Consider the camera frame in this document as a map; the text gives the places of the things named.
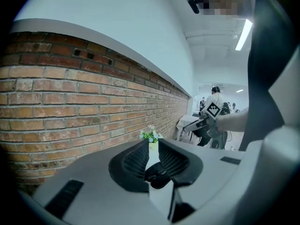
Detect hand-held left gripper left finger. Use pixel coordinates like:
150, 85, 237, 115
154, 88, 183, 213
108, 139, 150, 192

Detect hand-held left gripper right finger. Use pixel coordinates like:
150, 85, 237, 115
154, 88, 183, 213
158, 139, 204, 186

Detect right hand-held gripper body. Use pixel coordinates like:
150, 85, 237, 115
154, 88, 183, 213
184, 101, 223, 138

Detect person's right forearm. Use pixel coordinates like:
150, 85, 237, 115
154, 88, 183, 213
217, 106, 250, 133

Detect checked cloth table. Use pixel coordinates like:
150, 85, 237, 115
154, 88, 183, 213
176, 115, 200, 142

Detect potted artificial flowers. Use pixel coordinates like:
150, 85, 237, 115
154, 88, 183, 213
139, 124, 164, 151

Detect person's black shirt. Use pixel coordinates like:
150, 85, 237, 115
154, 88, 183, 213
239, 0, 293, 151

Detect white ceiling pipe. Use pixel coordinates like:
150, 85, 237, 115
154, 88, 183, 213
184, 28, 242, 39

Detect ceiling strip light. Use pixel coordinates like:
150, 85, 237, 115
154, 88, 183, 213
235, 19, 254, 52

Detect person's head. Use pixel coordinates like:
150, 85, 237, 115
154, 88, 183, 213
202, 0, 256, 21

